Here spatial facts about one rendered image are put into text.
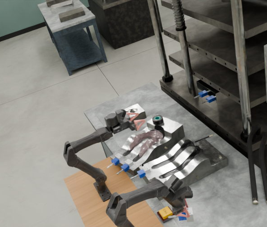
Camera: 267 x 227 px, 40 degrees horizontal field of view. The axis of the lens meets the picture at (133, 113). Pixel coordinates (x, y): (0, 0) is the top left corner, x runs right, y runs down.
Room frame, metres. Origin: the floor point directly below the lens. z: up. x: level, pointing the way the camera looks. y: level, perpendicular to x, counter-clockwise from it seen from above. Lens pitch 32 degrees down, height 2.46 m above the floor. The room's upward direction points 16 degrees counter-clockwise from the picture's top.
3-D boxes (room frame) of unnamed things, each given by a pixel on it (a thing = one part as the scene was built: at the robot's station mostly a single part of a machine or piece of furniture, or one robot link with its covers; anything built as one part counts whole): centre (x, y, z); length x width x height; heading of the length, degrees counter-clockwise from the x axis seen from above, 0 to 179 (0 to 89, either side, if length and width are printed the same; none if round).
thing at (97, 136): (1.84, 0.32, 1.17); 0.30 x 0.09 x 0.12; 106
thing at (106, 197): (1.83, 0.33, 0.84); 0.20 x 0.07 x 0.08; 16
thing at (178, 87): (2.61, -0.90, 0.75); 1.30 x 0.84 x 0.06; 16
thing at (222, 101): (2.54, -0.84, 0.87); 0.50 x 0.27 x 0.17; 106
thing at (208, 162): (1.80, -0.21, 0.87); 0.50 x 0.26 x 0.14; 106
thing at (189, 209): (1.34, -0.09, 0.92); 0.13 x 0.05 x 0.05; 80
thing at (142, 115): (2.57, 0.02, 0.83); 0.20 x 0.15 x 0.07; 106
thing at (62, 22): (6.53, 0.68, 0.44); 1.90 x 0.70 x 0.89; 11
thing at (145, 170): (1.78, 0.07, 0.89); 0.13 x 0.05 x 0.05; 106
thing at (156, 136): (2.11, -0.04, 0.90); 0.26 x 0.18 x 0.08; 123
